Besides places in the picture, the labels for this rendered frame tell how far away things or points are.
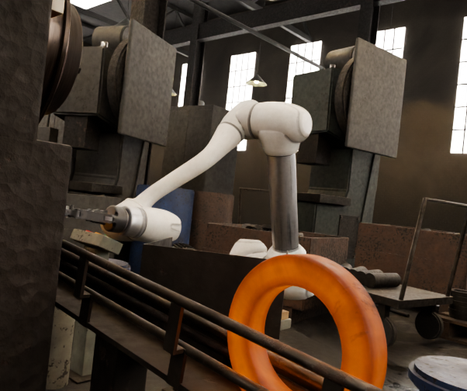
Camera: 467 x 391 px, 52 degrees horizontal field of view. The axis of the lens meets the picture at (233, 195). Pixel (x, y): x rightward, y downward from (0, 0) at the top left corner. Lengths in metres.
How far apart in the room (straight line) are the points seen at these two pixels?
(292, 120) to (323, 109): 4.60
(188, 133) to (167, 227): 4.92
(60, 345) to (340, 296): 1.71
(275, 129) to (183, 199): 3.08
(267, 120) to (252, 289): 1.16
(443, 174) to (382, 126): 6.83
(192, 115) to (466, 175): 8.25
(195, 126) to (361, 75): 2.16
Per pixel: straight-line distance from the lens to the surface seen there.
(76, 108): 4.99
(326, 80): 6.28
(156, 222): 1.41
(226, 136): 1.67
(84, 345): 2.21
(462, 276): 4.57
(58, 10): 0.79
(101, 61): 4.91
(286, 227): 1.77
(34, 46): 0.75
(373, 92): 6.30
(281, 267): 0.51
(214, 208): 4.93
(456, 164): 13.06
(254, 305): 0.54
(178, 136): 6.44
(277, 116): 1.64
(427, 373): 1.39
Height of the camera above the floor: 0.82
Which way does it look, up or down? 1 degrees up
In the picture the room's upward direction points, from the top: 6 degrees clockwise
